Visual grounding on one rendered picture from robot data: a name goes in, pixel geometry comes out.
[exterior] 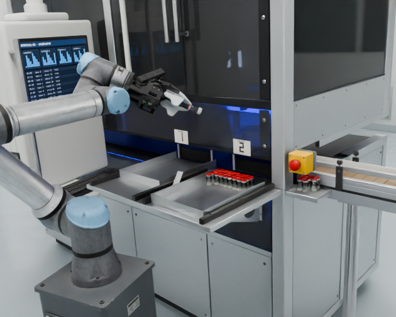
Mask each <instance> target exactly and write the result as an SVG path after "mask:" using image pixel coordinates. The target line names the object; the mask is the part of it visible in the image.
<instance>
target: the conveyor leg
mask: <svg viewBox="0 0 396 317"><path fill-rule="evenodd" d="M338 202H341V203H346V204H347V217H346V245H345V260H344V288H343V317H355V316H356V293H357V280H358V257H359V245H360V222H361V207H362V206H360V205H357V204H352V203H347V202H344V201H338Z"/></svg>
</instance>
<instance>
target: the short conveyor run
mask: <svg viewBox="0 0 396 317"><path fill-rule="evenodd" d="M353 155H354V157H353V159H352V161H349V160H341V159H337V158H330V157H322V156H318V155H317V157H316V170H315V171H312V172H310V173H308V175H313V176H314V177H320V187H323V188H326V189H331V190H332V194H331V195H330V196H328V197H327V198H330V199H335V200H338V201H344V202H347V203H352V204H357V205H360V206H365V207H368V208H373V209H379V210H382V211H386V212H390V213H395V214H396V169H395V168H390V167H383V166H379V165H372V164H364V163H360V162H359V157H357V156H358V155H359V151H354V152H353Z"/></svg>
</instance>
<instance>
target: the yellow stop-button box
mask: <svg viewBox="0 0 396 317"><path fill-rule="evenodd" d="M294 159H296V160H298V161H299V162H300V169H299V170H296V171H292V170H290V169H289V172H293V173H297V174H303V175H307V174H308V173H310V172H312V171H315V170H316V152H315V151H311V150H304V149H297V150H295V151H293V152H290V153H289V162H290V161H291V160H294Z"/></svg>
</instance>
